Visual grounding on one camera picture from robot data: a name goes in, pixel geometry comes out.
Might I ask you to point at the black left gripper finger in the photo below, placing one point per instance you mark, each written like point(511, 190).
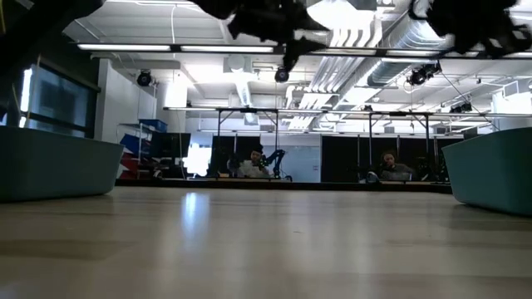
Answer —
point(296, 52)

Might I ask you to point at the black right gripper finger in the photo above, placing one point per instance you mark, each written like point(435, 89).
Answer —
point(509, 46)

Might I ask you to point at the teal plastic bin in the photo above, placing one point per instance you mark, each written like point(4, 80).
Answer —
point(54, 166)
point(494, 174)

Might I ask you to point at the black background robot arm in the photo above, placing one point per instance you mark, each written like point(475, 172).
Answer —
point(275, 160)

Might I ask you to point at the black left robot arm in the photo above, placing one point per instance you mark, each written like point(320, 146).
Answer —
point(33, 29)

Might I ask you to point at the black ceiling spotlight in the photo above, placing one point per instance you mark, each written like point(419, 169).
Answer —
point(144, 79)
point(282, 75)

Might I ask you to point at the white ceiling pipe bundle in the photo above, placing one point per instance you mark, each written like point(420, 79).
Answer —
point(353, 41)

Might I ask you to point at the LED light bar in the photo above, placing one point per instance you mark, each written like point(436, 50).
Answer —
point(166, 48)

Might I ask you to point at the black partition panel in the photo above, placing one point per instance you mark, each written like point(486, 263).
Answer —
point(224, 151)
point(341, 158)

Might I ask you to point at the person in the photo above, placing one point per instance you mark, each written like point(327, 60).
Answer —
point(251, 168)
point(392, 168)

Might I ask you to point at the black computer monitor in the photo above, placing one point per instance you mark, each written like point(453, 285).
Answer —
point(170, 145)

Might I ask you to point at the rack with blue red bins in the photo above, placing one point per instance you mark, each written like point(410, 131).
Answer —
point(133, 143)

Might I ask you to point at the dark framed window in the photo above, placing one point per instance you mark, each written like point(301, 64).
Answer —
point(58, 99)

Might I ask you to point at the black ceiling camera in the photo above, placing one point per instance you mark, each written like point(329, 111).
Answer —
point(459, 108)
point(422, 74)

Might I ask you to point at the black background rig frame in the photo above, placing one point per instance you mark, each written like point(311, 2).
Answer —
point(232, 109)

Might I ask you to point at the black aluminium rig frame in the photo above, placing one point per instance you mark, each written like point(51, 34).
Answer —
point(291, 185)

